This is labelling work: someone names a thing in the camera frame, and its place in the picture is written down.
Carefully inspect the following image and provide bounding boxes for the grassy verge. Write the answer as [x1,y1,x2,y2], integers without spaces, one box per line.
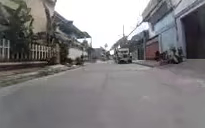
[0,63,83,91]

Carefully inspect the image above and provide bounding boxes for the house with awning roof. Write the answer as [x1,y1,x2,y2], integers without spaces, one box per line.
[52,10,93,62]

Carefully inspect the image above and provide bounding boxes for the parked motorcycles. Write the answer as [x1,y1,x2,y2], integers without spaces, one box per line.
[154,46,186,66]

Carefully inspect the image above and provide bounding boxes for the white truck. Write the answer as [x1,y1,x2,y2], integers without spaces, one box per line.
[114,47,134,65]

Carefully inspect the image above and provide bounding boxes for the grey asphalt road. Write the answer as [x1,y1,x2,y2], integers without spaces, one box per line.
[0,59,205,128]

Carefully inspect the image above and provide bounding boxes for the leafy bush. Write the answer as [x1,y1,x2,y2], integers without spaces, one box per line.
[0,1,36,56]

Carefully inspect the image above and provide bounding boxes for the blue grey building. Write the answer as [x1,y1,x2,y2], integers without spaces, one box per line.
[141,0,205,62]

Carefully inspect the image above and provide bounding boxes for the overhead wires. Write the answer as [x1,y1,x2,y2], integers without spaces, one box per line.
[110,0,168,51]

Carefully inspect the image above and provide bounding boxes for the white picket fence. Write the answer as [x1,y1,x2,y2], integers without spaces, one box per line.
[0,36,54,62]

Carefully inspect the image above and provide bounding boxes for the beige house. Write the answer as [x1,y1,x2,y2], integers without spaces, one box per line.
[0,0,58,34]

